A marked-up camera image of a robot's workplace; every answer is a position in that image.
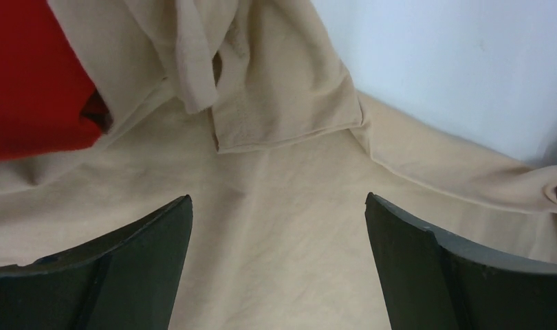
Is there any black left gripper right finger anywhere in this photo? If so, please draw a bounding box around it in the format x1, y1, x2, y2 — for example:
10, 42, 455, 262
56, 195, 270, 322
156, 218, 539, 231
365, 194, 557, 329

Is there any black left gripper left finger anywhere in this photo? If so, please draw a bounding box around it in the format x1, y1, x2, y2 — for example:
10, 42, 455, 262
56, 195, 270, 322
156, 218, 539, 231
0, 196, 193, 329

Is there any beige t shirt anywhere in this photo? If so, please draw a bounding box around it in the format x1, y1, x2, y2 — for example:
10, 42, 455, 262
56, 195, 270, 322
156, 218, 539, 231
0, 1, 557, 329

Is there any folded red t shirt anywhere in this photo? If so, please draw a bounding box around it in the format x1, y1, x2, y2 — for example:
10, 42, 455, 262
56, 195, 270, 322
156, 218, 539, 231
0, 0, 112, 162

